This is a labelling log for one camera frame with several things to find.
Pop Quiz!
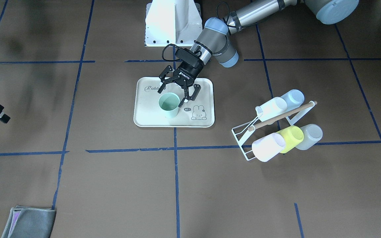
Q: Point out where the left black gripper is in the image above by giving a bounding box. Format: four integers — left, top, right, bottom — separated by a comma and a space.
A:
158, 47, 205, 104

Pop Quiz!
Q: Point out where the grey plastic cup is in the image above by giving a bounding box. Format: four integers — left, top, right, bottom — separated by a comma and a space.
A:
296, 124, 323, 150

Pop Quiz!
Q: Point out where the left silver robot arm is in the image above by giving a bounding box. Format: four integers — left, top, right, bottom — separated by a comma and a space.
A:
157, 0, 300, 107

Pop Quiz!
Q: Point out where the pink plastic cup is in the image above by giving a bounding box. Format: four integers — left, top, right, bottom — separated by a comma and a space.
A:
252, 133, 286, 162

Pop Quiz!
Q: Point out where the light blue plastic cup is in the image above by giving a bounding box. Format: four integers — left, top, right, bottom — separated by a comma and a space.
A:
280, 89, 305, 110

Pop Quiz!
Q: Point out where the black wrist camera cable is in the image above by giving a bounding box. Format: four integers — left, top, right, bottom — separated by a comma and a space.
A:
161, 44, 186, 62

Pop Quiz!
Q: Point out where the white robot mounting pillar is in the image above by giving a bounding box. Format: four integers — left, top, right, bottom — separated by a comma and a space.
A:
144, 0, 203, 47

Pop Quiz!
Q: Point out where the white cup drying rack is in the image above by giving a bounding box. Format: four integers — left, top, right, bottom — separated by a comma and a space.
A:
231, 101, 317, 161

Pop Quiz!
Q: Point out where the beige plastic cup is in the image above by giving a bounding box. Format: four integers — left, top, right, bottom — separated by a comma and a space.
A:
255, 97, 288, 122

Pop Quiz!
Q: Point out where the folded grey cloth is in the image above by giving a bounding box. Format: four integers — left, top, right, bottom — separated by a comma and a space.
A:
1, 205, 56, 238

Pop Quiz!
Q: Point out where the yellow plastic cup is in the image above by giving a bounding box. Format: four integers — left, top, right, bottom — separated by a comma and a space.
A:
277, 126, 304, 154

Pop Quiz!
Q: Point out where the green plastic cup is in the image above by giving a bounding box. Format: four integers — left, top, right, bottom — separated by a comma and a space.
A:
158, 92, 181, 118

